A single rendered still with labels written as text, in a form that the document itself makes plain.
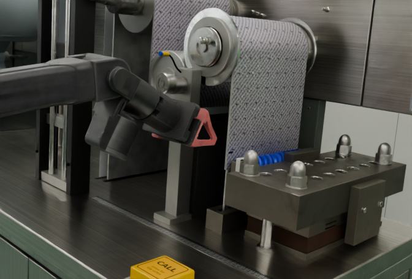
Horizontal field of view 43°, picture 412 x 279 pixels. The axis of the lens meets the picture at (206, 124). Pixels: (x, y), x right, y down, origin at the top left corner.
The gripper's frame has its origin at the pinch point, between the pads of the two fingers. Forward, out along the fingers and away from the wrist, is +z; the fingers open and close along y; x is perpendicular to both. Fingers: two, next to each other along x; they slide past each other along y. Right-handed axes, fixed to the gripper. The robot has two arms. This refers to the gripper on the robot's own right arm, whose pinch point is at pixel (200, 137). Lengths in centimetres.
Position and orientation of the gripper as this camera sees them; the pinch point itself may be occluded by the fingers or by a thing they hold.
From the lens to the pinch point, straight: 93.7
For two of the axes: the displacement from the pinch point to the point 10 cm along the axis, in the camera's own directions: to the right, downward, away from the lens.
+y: 7.1, 1.6, -6.9
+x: 3.8, -9.1, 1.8
